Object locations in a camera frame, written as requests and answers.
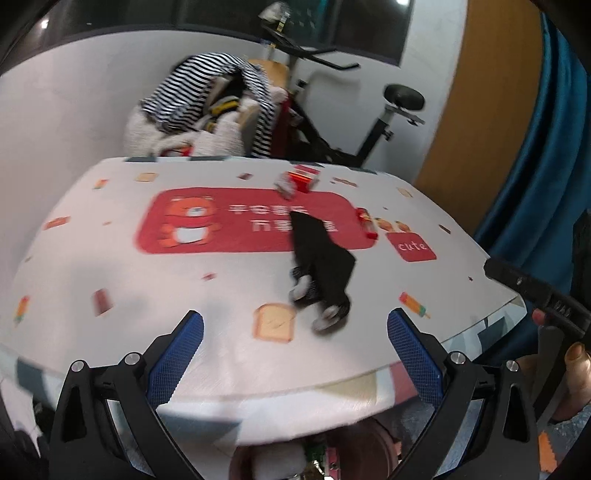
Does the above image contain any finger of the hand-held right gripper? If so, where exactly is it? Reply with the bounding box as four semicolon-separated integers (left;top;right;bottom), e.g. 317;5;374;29
533;323;573;423
482;257;591;344

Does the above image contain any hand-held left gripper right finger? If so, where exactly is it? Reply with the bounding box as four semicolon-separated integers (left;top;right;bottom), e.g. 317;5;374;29
387;308;539;480

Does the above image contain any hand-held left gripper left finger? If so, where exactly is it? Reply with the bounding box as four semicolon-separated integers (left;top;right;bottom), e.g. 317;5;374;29
48;310;205;480

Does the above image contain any green packet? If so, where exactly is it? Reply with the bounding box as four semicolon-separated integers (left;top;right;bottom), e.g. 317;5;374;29
305;440;329;468

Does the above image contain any person's right hand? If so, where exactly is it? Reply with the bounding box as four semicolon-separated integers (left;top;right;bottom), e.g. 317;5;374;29
517;308;591;423

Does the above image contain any printed table mat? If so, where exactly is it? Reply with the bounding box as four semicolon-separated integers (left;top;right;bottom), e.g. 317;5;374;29
0;156;528;457

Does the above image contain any black sock with white tip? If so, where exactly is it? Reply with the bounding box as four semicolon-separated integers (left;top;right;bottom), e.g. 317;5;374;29
305;226;358;334
288;210;335;306

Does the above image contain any blue curtain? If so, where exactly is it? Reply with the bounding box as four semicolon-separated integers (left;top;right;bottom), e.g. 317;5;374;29
475;14;591;296

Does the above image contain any small red box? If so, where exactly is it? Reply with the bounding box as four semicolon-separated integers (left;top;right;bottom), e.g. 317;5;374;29
355;208;379;241

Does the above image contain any wooden door panel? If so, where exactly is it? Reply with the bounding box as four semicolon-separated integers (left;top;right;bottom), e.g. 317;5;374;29
414;0;544;237

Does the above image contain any clear plastic wrapper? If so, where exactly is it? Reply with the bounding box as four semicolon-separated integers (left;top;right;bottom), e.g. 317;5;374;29
273;172;296;200

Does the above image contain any black exercise bike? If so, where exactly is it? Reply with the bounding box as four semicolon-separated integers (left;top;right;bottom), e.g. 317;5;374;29
259;18;426;169

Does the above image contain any red cloth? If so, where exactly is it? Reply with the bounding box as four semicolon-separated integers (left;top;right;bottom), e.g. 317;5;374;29
272;92;297;161

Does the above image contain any black yellow striped garment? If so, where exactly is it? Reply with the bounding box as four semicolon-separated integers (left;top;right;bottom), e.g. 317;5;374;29
210;95;244;133

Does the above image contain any black white striped shirt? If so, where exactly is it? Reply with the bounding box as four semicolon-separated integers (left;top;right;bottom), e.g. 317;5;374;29
141;53;274;158

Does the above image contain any tan wooden chair back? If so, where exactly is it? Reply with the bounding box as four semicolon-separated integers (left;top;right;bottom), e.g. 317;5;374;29
247;58;291;92

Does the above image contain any dark window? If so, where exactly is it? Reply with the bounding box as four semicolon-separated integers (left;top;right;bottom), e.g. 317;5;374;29
41;0;403;66

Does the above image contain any plastic bag on handlebar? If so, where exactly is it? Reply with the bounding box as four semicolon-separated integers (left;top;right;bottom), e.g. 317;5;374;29
259;2;293;22

